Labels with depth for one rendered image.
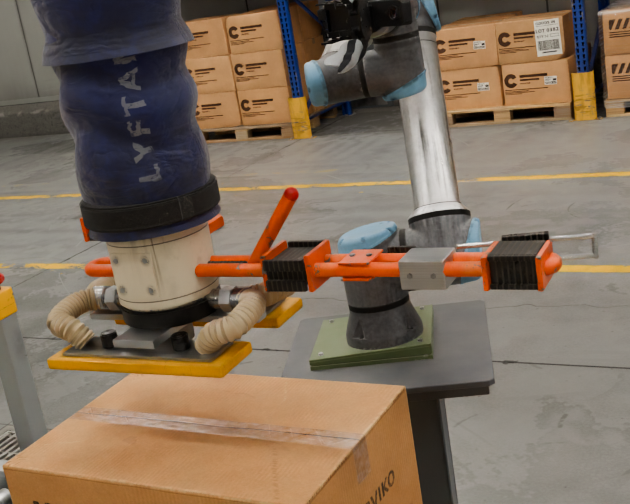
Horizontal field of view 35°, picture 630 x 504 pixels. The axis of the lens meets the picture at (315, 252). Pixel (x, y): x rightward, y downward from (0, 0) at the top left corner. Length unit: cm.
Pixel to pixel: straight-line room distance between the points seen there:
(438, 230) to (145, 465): 96
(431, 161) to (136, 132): 101
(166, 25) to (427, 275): 54
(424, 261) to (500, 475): 197
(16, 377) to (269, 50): 726
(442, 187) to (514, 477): 127
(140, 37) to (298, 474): 70
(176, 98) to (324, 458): 60
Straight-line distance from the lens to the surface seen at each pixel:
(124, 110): 151
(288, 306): 170
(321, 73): 195
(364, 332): 236
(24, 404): 275
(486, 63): 886
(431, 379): 225
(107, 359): 164
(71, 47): 152
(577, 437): 352
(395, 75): 193
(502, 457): 343
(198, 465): 165
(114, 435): 182
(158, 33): 152
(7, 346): 269
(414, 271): 143
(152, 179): 153
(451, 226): 231
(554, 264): 139
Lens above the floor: 170
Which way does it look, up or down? 17 degrees down
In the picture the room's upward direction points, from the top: 10 degrees counter-clockwise
